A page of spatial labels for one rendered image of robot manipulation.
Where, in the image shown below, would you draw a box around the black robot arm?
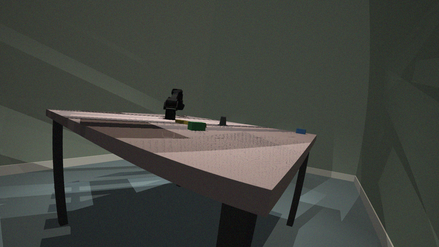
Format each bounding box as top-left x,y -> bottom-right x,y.
163,89 -> 183,120

